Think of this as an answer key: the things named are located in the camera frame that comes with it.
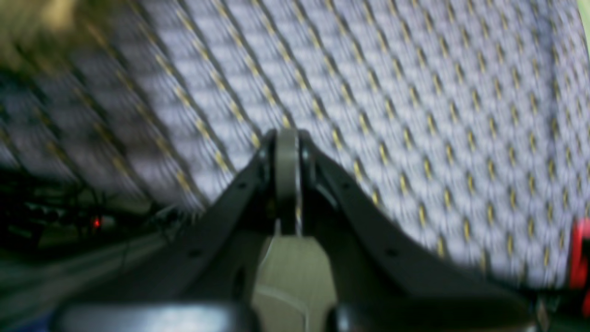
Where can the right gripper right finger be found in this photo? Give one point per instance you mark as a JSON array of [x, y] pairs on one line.
[[300, 166]]

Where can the black power strip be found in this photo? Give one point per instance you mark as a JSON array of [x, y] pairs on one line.
[[68, 229]]

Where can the purple fan-pattern tablecloth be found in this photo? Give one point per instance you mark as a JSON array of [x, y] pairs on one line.
[[467, 121]]

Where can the red and black clamp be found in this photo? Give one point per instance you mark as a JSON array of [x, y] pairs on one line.
[[579, 273]]

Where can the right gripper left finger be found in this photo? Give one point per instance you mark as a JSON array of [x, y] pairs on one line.
[[215, 260]]

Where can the camouflage T-shirt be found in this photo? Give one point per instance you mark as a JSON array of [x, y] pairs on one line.
[[37, 35]]

